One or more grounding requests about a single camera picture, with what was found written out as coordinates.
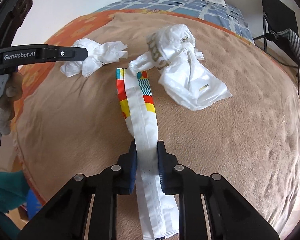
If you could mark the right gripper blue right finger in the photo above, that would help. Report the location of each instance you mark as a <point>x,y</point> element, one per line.
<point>169,179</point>

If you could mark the white tissue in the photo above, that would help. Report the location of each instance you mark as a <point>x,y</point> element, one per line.
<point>97,56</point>

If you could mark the left hand in glove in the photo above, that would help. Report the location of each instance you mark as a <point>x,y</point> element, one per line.
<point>12,92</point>

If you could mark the blue checked bed sheet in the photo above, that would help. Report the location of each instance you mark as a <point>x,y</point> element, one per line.
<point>226,16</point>

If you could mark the orange floral bedspread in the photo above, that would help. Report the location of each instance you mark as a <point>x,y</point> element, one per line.
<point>35,74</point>

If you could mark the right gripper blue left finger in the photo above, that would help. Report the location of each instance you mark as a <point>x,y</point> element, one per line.
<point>127,174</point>

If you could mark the beige blanket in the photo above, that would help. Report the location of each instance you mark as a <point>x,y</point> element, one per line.
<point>72,125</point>

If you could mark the black folding chair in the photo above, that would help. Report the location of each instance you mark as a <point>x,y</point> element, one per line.
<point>278,17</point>

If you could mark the teal trousers leg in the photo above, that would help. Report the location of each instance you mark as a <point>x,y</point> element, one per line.
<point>13,192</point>

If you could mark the white plastic bag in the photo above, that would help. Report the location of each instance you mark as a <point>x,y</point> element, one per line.
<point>172,51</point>

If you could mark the striped chair cushion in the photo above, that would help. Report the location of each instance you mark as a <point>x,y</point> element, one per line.
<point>293,40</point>

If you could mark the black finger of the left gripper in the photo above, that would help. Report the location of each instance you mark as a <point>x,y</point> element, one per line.
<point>40,53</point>

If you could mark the white colourful snack wrapper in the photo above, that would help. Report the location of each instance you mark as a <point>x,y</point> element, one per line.
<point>158,213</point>

